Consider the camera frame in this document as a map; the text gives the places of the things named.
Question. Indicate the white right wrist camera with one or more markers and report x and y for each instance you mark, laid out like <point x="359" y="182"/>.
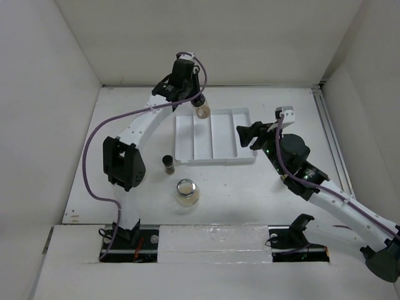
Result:
<point x="285" y="115"/>

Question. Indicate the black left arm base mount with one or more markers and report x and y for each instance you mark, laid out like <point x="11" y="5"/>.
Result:
<point x="138" y="245"/>

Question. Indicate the small dark spice shaker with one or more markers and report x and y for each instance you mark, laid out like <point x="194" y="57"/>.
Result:
<point x="168" y="163"/>

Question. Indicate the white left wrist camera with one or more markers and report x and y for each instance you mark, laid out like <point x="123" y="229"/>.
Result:
<point x="189" y="56"/>

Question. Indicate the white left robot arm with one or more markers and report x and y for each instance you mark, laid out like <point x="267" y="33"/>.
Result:
<point x="122" y="156"/>

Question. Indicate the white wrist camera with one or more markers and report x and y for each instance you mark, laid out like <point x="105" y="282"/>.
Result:
<point x="189" y="56"/>
<point x="285" y="115"/>

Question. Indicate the aluminium rail on right wall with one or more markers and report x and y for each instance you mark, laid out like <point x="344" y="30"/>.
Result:
<point x="332" y="141"/>

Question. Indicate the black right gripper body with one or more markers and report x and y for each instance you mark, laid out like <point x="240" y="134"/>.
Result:
<point x="270" y="145"/>

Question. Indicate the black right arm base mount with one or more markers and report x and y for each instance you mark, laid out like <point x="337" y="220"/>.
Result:
<point x="289" y="244"/>

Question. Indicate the white divided plastic tray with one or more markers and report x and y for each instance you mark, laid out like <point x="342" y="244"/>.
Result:
<point x="213" y="140"/>

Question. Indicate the wide glass jar metal rim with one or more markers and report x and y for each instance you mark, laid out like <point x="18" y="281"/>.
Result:
<point x="187" y="192"/>

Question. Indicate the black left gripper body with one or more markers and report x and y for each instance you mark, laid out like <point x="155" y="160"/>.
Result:
<point x="192" y="87"/>

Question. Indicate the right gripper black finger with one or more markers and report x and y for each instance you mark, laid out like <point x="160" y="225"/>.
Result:
<point x="259" y="131"/>
<point x="245" y="134"/>

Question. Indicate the black-capped glass condiment bottle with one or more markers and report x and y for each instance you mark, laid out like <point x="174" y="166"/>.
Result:
<point x="201" y="107"/>

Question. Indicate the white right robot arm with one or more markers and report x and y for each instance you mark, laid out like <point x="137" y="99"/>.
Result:
<point x="288" y="154"/>

